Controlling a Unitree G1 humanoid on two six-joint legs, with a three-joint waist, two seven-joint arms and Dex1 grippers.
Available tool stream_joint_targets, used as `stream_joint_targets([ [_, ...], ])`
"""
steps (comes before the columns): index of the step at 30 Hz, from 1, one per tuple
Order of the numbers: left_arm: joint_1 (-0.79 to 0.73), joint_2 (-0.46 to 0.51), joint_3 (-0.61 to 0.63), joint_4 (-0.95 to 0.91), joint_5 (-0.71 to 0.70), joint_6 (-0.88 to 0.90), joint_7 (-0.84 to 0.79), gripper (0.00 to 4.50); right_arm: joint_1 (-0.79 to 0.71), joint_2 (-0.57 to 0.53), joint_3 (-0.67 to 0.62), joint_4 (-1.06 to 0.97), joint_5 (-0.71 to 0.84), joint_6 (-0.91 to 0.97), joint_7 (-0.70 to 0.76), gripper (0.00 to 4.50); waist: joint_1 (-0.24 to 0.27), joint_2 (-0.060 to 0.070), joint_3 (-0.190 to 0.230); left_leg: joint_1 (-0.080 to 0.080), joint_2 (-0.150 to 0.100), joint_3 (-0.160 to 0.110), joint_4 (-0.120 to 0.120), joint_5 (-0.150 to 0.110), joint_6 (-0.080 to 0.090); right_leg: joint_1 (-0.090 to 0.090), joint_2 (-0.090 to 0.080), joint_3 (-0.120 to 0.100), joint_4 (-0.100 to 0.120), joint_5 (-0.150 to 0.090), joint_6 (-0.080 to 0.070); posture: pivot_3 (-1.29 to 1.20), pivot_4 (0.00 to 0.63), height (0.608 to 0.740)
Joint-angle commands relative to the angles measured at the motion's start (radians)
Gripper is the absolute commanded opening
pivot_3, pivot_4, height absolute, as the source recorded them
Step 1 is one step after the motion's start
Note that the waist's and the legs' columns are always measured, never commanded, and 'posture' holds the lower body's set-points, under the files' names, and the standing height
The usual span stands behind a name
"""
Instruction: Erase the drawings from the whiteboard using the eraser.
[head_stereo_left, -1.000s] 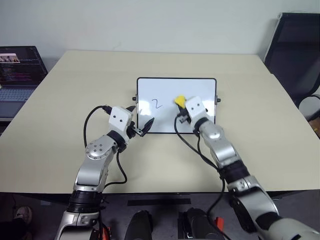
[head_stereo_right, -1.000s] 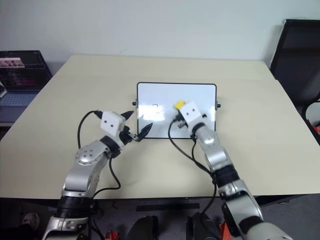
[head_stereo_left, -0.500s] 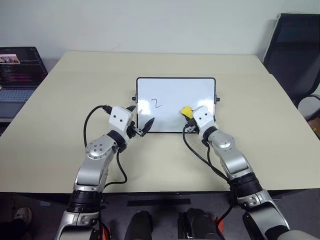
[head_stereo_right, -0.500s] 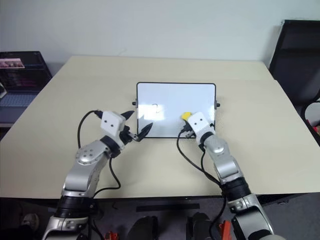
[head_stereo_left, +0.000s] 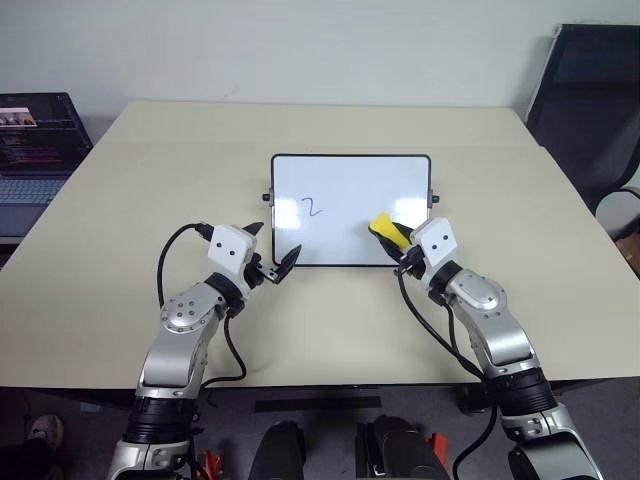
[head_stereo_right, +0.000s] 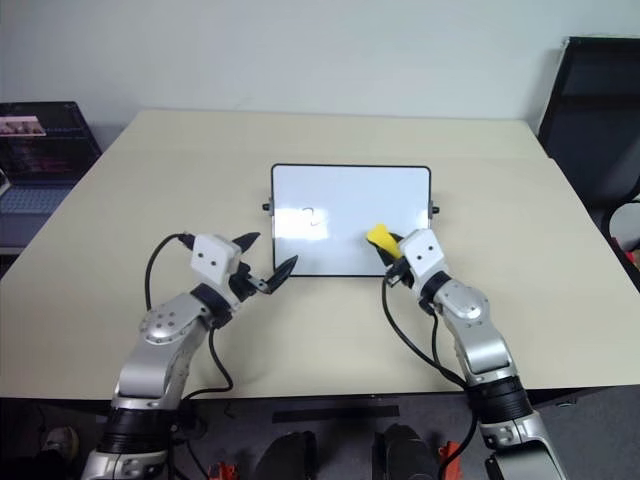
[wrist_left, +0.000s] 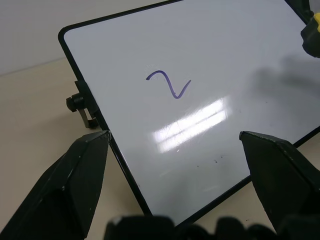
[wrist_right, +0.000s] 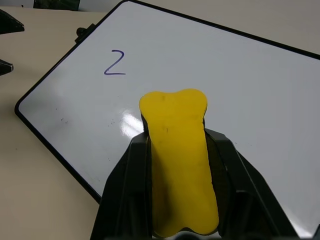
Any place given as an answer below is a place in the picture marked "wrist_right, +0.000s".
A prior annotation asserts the black clip on whiteboard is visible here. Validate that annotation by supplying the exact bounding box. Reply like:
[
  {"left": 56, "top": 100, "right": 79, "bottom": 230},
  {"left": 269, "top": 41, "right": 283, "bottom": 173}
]
[{"left": 74, "top": 23, "right": 96, "bottom": 43}]

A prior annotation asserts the black-framed whiteboard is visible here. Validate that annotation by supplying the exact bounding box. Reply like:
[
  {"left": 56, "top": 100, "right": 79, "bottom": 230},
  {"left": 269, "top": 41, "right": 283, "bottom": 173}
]
[{"left": 14, "top": 0, "right": 320, "bottom": 240}]

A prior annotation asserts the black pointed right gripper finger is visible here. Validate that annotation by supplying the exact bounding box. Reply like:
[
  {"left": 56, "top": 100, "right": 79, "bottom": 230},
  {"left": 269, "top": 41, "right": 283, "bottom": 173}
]
[
  {"left": 0, "top": 8, "right": 25, "bottom": 35},
  {"left": 0, "top": 58, "right": 14, "bottom": 77}
]

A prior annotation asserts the yellow bone-shaped whiteboard eraser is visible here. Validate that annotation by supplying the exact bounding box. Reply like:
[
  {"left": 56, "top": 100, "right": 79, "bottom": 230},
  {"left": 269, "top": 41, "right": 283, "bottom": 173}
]
[{"left": 138, "top": 87, "right": 221, "bottom": 238}]

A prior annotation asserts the dark object at table edge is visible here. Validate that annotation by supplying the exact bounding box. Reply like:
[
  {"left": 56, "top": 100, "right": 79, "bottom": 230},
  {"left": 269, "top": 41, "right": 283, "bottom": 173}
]
[{"left": 32, "top": 0, "right": 81, "bottom": 12}]

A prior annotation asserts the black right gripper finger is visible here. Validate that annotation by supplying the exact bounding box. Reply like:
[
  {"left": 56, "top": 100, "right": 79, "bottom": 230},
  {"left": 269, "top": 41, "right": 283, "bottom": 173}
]
[
  {"left": 204, "top": 128, "right": 301, "bottom": 240},
  {"left": 89, "top": 131, "right": 154, "bottom": 240}
]

